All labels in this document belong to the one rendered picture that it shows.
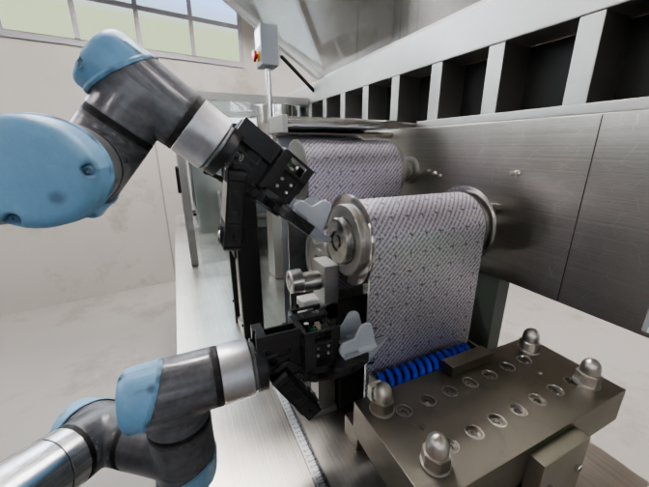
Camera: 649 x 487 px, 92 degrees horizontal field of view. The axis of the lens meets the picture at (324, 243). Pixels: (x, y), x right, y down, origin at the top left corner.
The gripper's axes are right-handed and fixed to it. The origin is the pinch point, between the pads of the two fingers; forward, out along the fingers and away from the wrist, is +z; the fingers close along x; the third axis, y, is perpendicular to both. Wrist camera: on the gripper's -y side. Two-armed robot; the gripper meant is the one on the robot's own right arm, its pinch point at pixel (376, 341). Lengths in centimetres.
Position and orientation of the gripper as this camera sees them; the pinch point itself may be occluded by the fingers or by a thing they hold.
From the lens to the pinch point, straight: 53.9
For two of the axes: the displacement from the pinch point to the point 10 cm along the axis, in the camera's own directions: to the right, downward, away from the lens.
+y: 0.0, -9.6, -3.0
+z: 9.1, -1.2, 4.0
